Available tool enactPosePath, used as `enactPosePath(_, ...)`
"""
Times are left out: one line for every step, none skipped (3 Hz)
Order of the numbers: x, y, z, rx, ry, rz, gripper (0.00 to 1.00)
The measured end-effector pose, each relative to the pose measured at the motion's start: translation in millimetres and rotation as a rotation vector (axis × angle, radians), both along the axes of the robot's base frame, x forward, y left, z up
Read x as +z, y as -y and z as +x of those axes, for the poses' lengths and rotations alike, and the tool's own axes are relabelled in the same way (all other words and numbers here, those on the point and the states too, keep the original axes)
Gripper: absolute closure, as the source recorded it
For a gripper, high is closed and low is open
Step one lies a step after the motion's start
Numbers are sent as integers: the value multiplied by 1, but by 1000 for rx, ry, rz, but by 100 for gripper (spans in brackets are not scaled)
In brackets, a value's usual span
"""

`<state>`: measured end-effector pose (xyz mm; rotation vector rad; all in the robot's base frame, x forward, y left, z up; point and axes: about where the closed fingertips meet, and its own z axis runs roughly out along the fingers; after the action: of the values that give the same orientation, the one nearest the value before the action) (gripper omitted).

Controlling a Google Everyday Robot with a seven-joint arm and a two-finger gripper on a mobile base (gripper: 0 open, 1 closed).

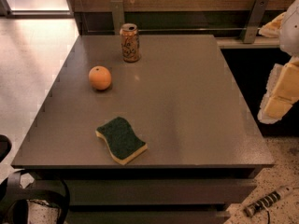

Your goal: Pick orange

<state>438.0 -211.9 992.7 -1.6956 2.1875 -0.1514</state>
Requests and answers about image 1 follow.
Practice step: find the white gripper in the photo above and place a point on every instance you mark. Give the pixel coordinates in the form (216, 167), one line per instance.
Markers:
(291, 32)

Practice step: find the orange fruit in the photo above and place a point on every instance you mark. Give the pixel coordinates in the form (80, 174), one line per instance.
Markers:
(100, 78)

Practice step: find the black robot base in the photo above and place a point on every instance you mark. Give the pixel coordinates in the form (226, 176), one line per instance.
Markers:
(42, 202)

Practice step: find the white power strip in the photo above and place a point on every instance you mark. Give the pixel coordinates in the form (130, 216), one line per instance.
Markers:
(268, 200)

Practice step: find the orange soda can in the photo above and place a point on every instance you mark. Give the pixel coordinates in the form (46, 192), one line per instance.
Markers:
(130, 42)

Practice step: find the green yellow sponge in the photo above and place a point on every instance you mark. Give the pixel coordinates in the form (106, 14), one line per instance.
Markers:
(122, 143)

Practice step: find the grey upper drawer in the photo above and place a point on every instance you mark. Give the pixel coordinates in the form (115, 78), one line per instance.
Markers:
(159, 192)

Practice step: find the grey drawer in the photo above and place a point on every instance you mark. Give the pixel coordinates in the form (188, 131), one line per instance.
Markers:
(159, 192)
(164, 217)

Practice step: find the grey lower drawer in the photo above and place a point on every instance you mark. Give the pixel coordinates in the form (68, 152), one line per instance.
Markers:
(164, 217)

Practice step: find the right metal bracket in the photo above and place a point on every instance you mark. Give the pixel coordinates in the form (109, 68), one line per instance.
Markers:
(250, 31)

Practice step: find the metal bracket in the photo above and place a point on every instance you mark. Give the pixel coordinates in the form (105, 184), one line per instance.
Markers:
(250, 31)
(117, 11)

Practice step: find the left metal bracket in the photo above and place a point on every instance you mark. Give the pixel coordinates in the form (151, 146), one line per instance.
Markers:
(117, 11)

